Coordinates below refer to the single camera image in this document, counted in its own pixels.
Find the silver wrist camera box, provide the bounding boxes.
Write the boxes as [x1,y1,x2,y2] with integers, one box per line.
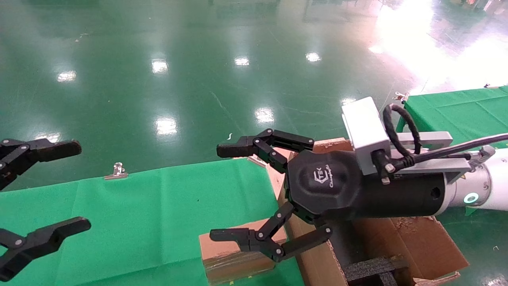
[341,97,391,175]

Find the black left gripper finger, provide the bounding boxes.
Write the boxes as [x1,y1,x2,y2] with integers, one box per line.
[0,217,92,282]
[0,139,82,190]

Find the large green tablecloth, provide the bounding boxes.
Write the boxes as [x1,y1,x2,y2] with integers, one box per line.
[0,158,304,286]

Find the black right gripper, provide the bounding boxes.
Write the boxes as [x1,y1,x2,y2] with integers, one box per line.
[210,128,447,263]

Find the black foam insert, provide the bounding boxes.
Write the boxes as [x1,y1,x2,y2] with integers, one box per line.
[342,256,409,286]

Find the silver camera mount bracket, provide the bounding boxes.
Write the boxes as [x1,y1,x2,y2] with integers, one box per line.
[391,132,483,183]

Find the small cardboard box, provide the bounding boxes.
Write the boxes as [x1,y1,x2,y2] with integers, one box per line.
[199,218,287,284]

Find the black camera cable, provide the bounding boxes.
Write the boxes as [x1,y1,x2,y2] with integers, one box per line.
[382,104,508,175]

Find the green tablecloth with hanging corner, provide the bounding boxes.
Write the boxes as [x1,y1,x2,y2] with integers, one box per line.
[396,85,508,217]

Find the large open cardboard carton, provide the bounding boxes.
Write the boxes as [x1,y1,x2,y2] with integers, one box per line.
[266,138,470,286]

